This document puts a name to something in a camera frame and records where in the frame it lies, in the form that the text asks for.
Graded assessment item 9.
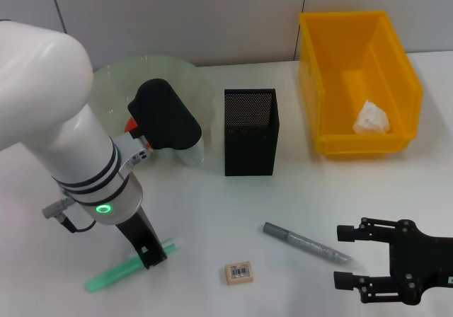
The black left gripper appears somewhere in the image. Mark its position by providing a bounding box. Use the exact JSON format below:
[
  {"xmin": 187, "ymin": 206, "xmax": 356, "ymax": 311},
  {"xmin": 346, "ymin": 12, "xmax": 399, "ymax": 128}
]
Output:
[{"xmin": 114, "ymin": 206, "xmax": 168, "ymax": 271}]

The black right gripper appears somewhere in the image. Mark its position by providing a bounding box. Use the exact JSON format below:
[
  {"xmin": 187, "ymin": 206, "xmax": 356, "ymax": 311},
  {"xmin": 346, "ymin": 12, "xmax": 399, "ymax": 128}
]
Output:
[{"xmin": 333, "ymin": 217, "xmax": 453, "ymax": 305}]

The green pen white tip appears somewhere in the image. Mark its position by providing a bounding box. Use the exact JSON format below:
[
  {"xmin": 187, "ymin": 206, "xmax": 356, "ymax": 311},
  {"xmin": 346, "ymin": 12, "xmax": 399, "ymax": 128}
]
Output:
[{"xmin": 84, "ymin": 237, "xmax": 185, "ymax": 293}]

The red-orange toy orange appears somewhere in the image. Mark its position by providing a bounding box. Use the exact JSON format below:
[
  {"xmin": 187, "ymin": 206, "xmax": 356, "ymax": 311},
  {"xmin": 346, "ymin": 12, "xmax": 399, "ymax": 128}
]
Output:
[{"xmin": 124, "ymin": 116, "xmax": 154, "ymax": 155}]

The white paper ball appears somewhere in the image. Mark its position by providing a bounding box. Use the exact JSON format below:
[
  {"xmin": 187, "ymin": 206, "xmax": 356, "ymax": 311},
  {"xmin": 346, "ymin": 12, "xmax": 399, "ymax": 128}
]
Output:
[{"xmin": 352, "ymin": 99, "xmax": 392, "ymax": 134}]

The grey marker pen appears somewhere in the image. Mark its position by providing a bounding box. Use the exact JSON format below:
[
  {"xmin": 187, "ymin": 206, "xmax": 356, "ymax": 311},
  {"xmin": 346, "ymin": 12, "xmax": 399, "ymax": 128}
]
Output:
[{"xmin": 263, "ymin": 221, "xmax": 355, "ymax": 266}]

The beige eraser with barcode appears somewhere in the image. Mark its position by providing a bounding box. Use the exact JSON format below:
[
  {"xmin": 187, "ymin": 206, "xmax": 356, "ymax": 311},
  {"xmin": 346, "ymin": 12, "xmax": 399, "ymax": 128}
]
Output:
[{"xmin": 224, "ymin": 261, "xmax": 255, "ymax": 287}]

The black mesh pen holder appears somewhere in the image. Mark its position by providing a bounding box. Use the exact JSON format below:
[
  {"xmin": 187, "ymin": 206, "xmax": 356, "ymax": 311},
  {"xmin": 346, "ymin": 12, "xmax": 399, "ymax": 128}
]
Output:
[{"xmin": 224, "ymin": 88, "xmax": 280, "ymax": 177}]

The pale green glass fruit plate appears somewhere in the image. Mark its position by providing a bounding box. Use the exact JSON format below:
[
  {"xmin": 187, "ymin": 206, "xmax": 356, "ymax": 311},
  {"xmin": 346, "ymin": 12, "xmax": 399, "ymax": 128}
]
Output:
[{"xmin": 88, "ymin": 54, "xmax": 217, "ymax": 166}]

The yellow plastic bin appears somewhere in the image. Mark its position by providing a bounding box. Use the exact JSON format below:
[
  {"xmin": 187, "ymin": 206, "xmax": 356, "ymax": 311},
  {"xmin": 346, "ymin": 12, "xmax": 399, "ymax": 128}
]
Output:
[{"xmin": 299, "ymin": 10, "xmax": 425, "ymax": 156}]

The left gripper cable with connector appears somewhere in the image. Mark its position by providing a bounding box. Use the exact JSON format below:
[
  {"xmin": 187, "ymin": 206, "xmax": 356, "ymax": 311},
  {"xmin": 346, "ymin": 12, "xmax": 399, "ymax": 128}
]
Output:
[{"xmin": 41, "ymin": 197, "xmax": 97, "ymax": 233}]

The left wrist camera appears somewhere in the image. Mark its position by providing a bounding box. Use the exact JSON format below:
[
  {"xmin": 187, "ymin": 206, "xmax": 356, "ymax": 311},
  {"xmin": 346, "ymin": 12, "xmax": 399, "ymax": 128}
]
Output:
[{"xmin": 127, "ymin": 79, "xmax": 206, "ymax": 168}]

